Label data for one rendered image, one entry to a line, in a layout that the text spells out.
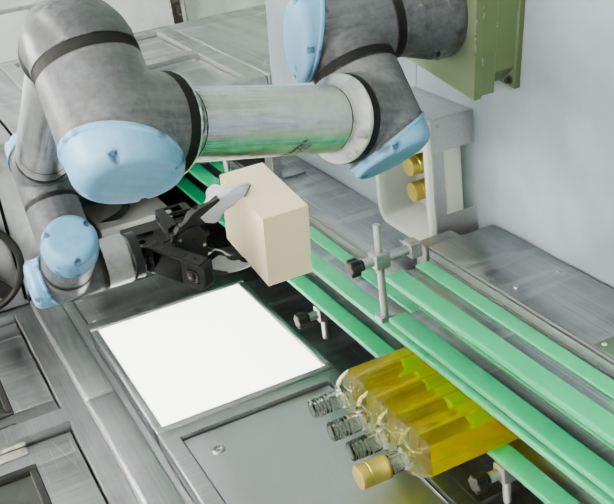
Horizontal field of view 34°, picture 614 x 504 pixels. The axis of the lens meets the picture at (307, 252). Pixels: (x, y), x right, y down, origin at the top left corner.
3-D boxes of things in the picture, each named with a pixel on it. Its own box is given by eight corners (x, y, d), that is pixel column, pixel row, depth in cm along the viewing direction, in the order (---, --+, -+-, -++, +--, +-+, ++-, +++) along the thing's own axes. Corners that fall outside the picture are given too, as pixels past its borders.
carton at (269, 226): (262, 162, 160) (219, 174, 157) (308, 205, 148) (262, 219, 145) (267, 225, 166) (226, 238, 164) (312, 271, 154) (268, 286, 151)
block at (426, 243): (452, 279, 164) (416, 292, 161) (449, 227, 160) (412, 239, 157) (464, 287, 161) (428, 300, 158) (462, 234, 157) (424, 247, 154)
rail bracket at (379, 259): (417, 302, 162) (350, 326, 157) (410, 208, 155) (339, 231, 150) (427, 309, 159) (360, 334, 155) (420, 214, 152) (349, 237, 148)
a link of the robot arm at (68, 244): (24, 198, 132) (24, 227, 142) (51, 274, 130) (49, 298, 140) (81, 182, 135) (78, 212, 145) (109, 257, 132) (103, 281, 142)
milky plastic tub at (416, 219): (420, 205, 179) (378, 218, 176) (411, 85, 169) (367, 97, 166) (477, 237, 165) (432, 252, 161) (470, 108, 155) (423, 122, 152)
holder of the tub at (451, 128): (425, 231, 181) (388, 243, 178) (414, 86, 169) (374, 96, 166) (480, 264, 167) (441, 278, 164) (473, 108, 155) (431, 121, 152)
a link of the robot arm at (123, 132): (411, 44, 134) (61, 27, 96) (456, 140, 131) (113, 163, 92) (354, 90, 142) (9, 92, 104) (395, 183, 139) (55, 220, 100)
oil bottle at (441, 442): (519, 410, 144) (392, 464, 136) (518, 378, 141) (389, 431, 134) (544, 429, 139) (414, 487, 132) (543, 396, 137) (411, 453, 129)
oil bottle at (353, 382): (451, 358, 158) (333, 405, 151) (449, 328, 156) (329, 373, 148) (471, 374, 154) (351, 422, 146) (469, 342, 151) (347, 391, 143)
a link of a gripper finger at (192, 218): (209, 189, 149) (168, 230, 149) (213, 193, 148) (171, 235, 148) (228, 206, 152) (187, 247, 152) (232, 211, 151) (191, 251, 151)
